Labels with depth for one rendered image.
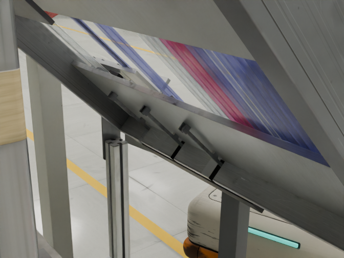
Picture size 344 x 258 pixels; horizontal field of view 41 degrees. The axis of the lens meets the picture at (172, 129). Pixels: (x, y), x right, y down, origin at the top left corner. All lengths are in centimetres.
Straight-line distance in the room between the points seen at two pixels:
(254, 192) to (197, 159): 15
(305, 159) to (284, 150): 3
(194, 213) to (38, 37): 89
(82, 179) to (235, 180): 163
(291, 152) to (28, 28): 55
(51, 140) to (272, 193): 65
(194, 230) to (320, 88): 136
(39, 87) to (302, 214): 71
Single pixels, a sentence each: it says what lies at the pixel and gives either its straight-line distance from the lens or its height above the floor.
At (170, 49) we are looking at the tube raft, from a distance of 51.
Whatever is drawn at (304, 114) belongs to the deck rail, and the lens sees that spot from 29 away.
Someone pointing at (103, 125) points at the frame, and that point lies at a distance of 109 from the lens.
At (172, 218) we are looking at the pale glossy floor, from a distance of 202.
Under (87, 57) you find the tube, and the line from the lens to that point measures 86.
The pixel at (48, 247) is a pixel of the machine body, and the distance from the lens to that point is 77.
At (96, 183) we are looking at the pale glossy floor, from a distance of 232.
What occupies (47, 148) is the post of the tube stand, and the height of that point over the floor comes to 59.
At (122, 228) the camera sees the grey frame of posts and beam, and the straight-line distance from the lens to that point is 120.
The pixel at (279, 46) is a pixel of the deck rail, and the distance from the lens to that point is 25.
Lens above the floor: 105
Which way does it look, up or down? 21 degrees down
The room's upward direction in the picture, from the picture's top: 1 degrees clockwise
